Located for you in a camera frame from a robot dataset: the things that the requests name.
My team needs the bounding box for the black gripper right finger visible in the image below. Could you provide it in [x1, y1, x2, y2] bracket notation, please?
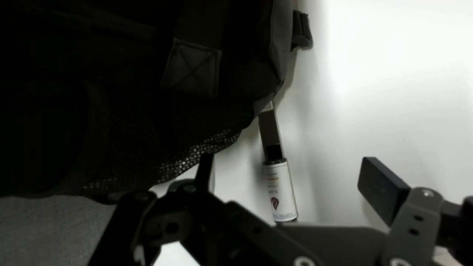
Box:
[358, 157, 473, 266]

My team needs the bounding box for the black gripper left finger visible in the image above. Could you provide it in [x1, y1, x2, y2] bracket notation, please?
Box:
[88, 154, 326, 266]

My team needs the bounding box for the white bottle black cap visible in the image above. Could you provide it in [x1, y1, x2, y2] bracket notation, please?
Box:
[259, 111, 299, 224]

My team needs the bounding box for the black backpack near robot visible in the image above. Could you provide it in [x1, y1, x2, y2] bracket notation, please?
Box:
[0, 0, 312, 198]

